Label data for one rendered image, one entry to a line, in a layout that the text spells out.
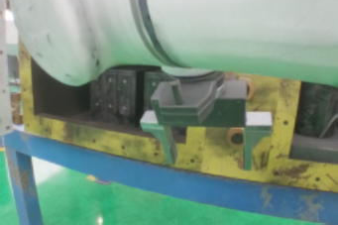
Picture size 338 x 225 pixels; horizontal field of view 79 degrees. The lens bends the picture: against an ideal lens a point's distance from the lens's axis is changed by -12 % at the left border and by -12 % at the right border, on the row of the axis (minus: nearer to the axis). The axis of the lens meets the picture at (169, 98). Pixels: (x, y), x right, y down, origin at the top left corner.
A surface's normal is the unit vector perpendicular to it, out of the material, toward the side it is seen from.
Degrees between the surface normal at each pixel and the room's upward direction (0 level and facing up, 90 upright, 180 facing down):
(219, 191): 90
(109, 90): 90
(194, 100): 24
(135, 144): 90
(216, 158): 90
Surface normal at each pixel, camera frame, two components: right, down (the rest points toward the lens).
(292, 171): -0.32, 0.18
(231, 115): -0.29, 0.55
